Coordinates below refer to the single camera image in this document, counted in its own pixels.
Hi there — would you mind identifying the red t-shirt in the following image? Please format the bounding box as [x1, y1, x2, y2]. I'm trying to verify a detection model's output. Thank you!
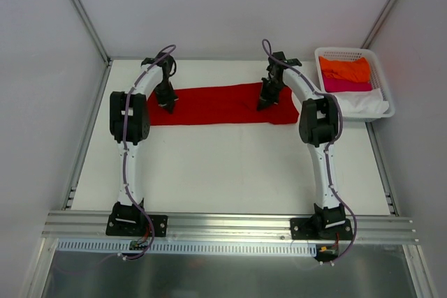
[147, 82, 299, 126]

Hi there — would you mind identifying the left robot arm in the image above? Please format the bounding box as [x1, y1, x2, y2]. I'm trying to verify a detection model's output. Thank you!
[106, 48, 178, 237]

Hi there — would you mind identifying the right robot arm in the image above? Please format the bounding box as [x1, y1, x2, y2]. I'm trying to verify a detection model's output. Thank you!
[257, 52, 346, 239]

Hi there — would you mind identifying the magenta t-shirt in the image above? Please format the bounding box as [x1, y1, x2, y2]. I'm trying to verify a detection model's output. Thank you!
[322, 75, 372, 93]

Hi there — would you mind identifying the white plastic basket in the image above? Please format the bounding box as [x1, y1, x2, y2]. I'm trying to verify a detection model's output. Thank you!
[314, 47, 395, 122]

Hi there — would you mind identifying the orange t-shirt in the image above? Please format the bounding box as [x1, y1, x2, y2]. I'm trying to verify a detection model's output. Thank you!
[318, 57, 371, 83]

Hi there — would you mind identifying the white t-shirt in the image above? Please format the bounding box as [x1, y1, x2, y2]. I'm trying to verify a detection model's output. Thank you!
[333, 89, 389, 118]

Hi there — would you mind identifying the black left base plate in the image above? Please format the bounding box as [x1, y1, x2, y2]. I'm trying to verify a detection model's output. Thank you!
[105, 211, 168, 237]

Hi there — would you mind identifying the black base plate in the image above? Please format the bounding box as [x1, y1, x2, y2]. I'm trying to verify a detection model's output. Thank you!
[290, 217, 353, 241]
[105, 211, 168, 237]

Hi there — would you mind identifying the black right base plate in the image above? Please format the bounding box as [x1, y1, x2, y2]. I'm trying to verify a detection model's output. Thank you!
[290, 217, 353, 241]

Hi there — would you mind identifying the aluminium mounting rail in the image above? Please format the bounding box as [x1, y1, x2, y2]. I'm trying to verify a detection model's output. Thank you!
[42, 210, 420, 245]

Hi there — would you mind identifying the white slotted cable duct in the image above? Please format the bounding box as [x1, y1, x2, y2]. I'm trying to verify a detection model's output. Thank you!
[57, 239, 317, 258]

